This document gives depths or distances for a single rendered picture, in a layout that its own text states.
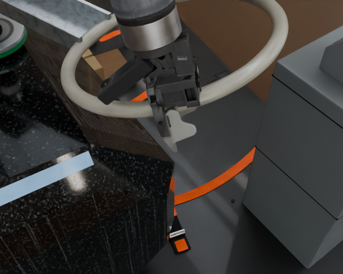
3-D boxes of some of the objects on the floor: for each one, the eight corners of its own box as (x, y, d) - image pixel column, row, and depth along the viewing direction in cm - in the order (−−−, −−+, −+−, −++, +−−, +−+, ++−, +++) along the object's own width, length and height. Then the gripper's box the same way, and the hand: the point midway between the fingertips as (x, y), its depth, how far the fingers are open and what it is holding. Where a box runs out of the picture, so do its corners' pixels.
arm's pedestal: (300, 151, 217) (354, 4, 152) (383, 222, 191) (492, 81, 126) (225, 201, 198) (252, 57, 133) (307, 287, 172) (390, 161, 107)
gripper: (184, 53, 60) (211, 159, 73) (187, 14, 69) (210, 116, 82) (126, 63, 61) (163, 166, 75) (136, 25, 70) (167, 123, 84)
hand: (171, 136), depth 78 cm, fingers closed on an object, 4 cm apart
